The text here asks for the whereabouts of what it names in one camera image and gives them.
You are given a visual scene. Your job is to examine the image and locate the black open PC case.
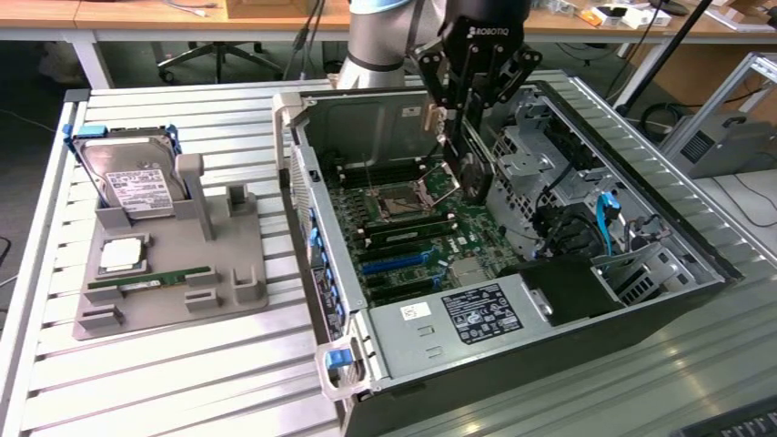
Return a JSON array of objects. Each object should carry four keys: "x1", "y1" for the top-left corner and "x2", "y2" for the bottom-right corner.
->
[{"x1": 271, "y1": 80, "x2": 747, "y2": 437}]

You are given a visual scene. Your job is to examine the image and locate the gray parts rack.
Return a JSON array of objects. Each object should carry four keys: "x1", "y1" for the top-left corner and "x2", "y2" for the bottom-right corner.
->
[{"x1": 71, "y1": 152, "x2": 274, "y2": 342}]

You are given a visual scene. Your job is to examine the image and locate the hard disk with blue caddy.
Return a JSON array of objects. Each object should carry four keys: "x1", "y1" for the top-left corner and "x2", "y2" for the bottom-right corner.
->
[{"x1": 62, "y1": 121, "x2": 187, "y2": 222}]

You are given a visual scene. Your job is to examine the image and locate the silver CPU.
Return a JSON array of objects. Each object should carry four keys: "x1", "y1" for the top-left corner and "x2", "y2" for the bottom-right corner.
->
[{"x1": 99, "y1": 237, "x2": 148, "y2": 274}]

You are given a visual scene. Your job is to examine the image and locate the black keyboard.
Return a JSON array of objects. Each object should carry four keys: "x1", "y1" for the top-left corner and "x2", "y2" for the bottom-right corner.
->
[{"x1": 679, "y1": 400, "x2": 777, "y2": 437}]

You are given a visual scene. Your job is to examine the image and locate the green RAM stick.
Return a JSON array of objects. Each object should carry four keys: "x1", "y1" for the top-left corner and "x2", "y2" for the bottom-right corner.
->
[{"x1": 88, "y1": 267, "x2": 215, "y2": 290}]

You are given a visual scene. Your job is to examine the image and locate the blue SATA wire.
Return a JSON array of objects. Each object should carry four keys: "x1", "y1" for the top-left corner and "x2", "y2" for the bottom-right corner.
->
[{"x1": 598, "y1": 190, "x2": 624, "y2": 259}]

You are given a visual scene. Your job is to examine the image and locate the black plastic shroud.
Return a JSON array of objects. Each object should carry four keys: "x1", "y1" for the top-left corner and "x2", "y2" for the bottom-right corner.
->
[{"x1": 515, "y1": 254, "x2": 627, "y2": 327}]

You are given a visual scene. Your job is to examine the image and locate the silver disk bay cage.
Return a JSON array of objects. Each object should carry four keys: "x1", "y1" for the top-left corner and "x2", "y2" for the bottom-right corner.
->
[{"x1": 488, "y1": 122, "x2": 608, "y2": 238}]

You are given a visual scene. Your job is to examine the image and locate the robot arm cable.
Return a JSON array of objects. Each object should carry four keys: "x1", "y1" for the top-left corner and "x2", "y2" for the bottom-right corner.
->
[{"x1": 291, "y1": 0, "x2": 327, "y2": 81}]

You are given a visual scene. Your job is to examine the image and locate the metal socket cover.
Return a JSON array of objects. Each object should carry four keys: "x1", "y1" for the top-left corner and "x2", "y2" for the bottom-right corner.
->
[{"x1": 412, "y1": 159, "x2": 467, "y2": 206}]

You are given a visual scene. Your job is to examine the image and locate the black tripod pole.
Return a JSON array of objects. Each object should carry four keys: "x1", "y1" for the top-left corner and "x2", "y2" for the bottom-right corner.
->
[{"x1": 612, "y1": 0, "x2": 716, "y2": 115}]

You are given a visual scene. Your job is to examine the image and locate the blue case latch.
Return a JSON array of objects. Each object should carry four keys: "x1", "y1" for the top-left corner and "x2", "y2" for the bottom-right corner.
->
[{"x1": 323, "y1": 348, "x2": 354, "y2": 371}]

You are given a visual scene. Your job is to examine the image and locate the green motherboard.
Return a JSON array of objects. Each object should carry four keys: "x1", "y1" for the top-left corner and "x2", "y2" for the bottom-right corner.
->
[{"x1": 327, "y1": 154, "x2": 530, "y2": 306}]

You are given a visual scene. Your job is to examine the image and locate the wooden desk white frame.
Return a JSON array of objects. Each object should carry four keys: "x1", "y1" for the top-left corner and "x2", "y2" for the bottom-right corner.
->
[{"x1": 0, "y1": 0, "x2": 777, "y2": 90}]

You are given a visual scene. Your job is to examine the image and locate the gray tower with handle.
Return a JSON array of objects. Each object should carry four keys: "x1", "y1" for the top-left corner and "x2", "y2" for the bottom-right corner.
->
[{"x1": 659, "y1": 108, "x2": 777, "y2": 181}]

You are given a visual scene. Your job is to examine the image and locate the coiled black cable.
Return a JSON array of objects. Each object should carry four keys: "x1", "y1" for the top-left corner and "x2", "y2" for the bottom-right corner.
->
[{"x1": 640, "y1": 102, "x2": 709, "y2": 136}]

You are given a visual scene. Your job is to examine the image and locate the black expansion slot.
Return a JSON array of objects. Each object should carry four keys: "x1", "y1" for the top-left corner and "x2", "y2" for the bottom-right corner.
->
[
  {"x1": 368, "y1": 277, "x2": 443, "y2": 305},
  {"x1": 356, "y1": 243, "x2": 427, "y2": 263}
]

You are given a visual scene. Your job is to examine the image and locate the silver chipset heatsink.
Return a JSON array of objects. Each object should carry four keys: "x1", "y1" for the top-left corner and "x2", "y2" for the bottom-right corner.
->
[{"x1": 448, "y1": 258, "x2": 491, "y2": 286}]

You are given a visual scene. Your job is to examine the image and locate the white cable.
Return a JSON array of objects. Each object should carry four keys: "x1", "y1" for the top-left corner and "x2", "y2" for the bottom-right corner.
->
[{"x1": 163, "y1": 0, "x2": 212, "y2": 18}]

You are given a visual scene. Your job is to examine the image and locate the white box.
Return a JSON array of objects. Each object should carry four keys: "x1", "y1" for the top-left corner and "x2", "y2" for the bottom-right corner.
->
[{"x1": 592, "y1": 4, "x2": 673, "y2": 31}]

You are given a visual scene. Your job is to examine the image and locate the silver power supply unit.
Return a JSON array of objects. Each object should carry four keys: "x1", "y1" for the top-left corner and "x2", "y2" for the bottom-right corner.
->
[{"x1": 348, "y1": 272, "x2": 558, "y2": 383}]

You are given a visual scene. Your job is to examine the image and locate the CPU socket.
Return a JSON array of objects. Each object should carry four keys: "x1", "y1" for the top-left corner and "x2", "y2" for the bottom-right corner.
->
[{"x1": 374, "y1": 181, "x2": 436, "y2": 222}]

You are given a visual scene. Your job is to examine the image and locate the blue expansion slot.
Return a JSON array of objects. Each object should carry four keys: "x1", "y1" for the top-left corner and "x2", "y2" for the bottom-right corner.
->
[{"x1": 362, "y1": 252, "x2": 434, "y2": 275}]

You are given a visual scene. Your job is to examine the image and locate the black RAM slot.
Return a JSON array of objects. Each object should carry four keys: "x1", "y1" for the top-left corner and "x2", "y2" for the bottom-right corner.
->
[{"x1": 336, "y1": 159, "x2": 424, "y2": 188}]

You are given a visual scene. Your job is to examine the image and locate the black graphics card silver bracket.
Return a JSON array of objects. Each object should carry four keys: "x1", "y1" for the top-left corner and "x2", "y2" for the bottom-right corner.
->
[{"x1": 424, "y1": 102, "x2": 495, "y2": 207}]

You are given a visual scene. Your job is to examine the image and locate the black RAM stick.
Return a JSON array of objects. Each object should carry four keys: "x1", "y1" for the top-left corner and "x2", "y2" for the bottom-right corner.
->
[{"x1": 363, "y1": 217, "x2": 458, "y2": 249}]

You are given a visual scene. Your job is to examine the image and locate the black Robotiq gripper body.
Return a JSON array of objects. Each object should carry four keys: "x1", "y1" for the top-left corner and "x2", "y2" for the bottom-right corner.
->
[{"x1": 438, "y1": 0, "x2": 531, "y2": 110}]

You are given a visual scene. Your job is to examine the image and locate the aluminium profile frame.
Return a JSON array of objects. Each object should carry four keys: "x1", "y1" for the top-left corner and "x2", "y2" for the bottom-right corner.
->
[{"x1": 661, "y1": 51, "x2": 777, "y2": 151}]

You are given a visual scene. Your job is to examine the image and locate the black office chair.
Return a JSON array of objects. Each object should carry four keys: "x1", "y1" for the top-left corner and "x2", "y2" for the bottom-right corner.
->
[{"x1": 156, "y1": 40, "x2": 287, "y2": 86}]

